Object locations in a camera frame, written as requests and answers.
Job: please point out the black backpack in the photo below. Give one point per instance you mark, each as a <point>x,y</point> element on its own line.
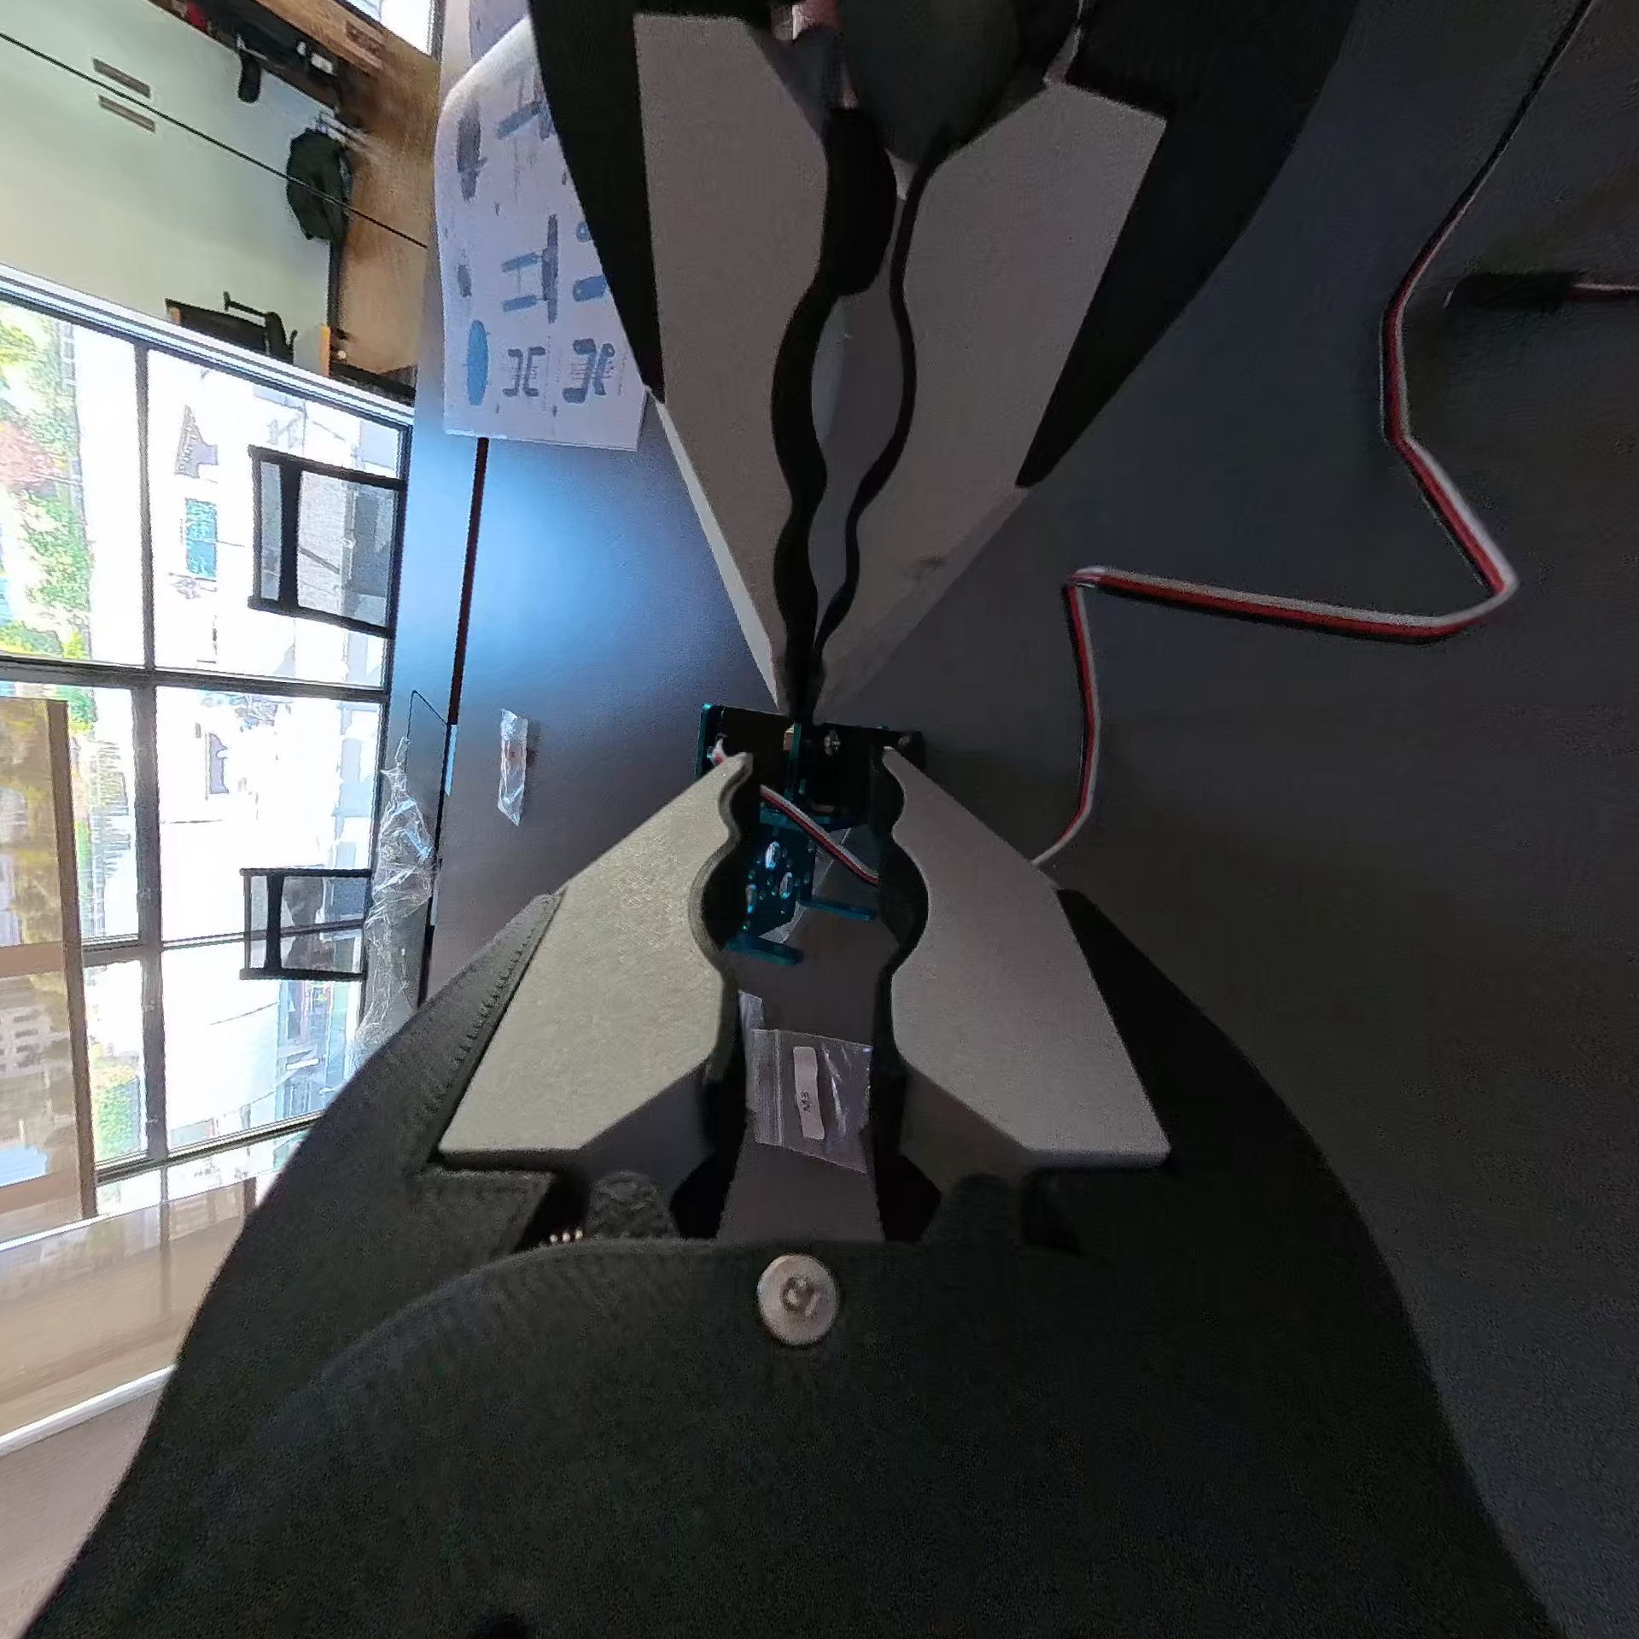
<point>318,181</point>

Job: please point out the large window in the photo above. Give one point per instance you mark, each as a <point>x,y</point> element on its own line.
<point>205,770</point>

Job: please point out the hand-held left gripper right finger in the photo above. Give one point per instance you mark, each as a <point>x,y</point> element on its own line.
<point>1024,1026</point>

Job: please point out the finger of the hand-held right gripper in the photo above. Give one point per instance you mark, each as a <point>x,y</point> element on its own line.
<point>730,321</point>
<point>1024,257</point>

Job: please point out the clear plastic screw bag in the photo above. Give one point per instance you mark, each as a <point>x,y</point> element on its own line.
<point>806,1090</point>

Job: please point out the black mesh chair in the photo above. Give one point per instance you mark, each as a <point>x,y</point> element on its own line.
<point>326,546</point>
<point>301,922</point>

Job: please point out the servo with blue bracket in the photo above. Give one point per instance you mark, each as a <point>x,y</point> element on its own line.
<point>786,858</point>

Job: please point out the small clear bag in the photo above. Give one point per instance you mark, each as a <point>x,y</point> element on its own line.
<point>511,770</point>

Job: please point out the instruction booklet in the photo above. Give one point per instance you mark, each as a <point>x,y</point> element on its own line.
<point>537,417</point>

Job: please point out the dark grey desk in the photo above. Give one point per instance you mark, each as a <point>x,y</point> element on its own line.
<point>1280,897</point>

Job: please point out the crumpled clear plastic film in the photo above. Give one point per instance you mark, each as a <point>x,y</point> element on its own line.
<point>404,885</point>

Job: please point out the clear acrylic sheet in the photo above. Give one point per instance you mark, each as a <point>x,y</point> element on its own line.
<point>433,737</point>

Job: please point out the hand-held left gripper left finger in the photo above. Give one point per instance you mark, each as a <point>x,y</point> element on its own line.
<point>589,1026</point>

